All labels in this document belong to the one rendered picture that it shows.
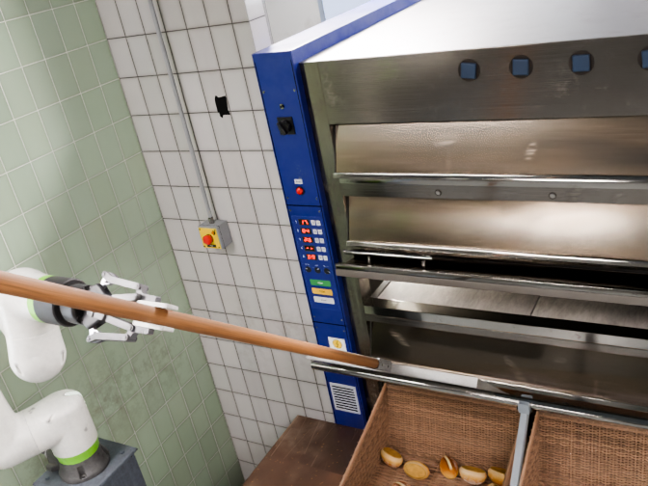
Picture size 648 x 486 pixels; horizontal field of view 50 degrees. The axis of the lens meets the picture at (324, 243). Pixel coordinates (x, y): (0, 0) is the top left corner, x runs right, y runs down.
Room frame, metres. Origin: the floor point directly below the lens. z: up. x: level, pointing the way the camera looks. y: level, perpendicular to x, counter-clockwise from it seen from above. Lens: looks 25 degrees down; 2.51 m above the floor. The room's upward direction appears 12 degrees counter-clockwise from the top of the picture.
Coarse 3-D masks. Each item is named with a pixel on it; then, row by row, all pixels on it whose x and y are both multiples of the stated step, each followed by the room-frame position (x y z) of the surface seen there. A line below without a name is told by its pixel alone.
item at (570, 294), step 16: (336, 272) 2.14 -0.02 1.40; (352, 272) 2.10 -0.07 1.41; (368, 272) 2.07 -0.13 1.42; (464, 272) 1.96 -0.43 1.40; (480, 272) 1.94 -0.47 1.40; (496, 272) 1.92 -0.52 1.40; (512, 272) 1.91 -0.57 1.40; (528, 272) 1.89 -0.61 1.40; (544, 272) 1.87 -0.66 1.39; (560, 272) 1.86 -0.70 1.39; (576, 272) 1.84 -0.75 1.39; (592, 272) 1.83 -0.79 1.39; (608, 272) 1.81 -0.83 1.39; (624, 272) 1.80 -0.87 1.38; (480, 288) 1.85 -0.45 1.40; (496, 288) 1.82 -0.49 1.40; (512, 288) 1.80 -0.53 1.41; (528, 288) 1.77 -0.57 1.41; (544, 288) 1.74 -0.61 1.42; (640, 304) 1.59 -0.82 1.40
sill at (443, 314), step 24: (384, 312) 2.22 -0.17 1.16; (408, 312) 2.16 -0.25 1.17; (432, 312) 2.11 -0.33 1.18; (456, 312) 2.08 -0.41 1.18; (480, 312) 2.05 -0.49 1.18; (504, 312) 2.02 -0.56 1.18; (552, 336) 1.88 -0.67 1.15; (576, 336) 1.83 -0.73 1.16; (600, 336) 1.79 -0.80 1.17; (624, 336) 1.76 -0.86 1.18
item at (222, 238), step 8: (208, 224) 2.57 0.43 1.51; (216, 224) 2.55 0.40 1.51; (224, 224) 2.55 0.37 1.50; (200, 232) 2.57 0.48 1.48; (208, 232) 2.54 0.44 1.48; (216, 232) 2.52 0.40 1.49; (224, 232) 2.54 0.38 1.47; (216, 240) 2.52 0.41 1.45; (224, 240) 2.53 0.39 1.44; (208, 248) 2.56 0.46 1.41; (216, 248) 2.53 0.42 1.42; (224, 248) 2.53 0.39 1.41
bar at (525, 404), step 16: (320, 368) 1.94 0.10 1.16; (336, 368) 1.91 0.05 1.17; (352, 368) 1.89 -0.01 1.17; (400, 384) 1.78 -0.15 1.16; (416, 384) 1.75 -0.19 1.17; (432, 384) 1.73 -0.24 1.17; (448, 384) 1.71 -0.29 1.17; (496, 400) 1.61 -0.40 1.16; (512, 400) 1.58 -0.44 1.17; (528, 400) 1.56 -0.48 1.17; (544, 400) 1.55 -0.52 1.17; (528, 416) 1.56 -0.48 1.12; (576, 416) 1.48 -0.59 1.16; (592, 416) 1.46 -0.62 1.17; (608, 416) 1.44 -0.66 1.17; (624, 416) 1.43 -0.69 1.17; (512, 480) 1.45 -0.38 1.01
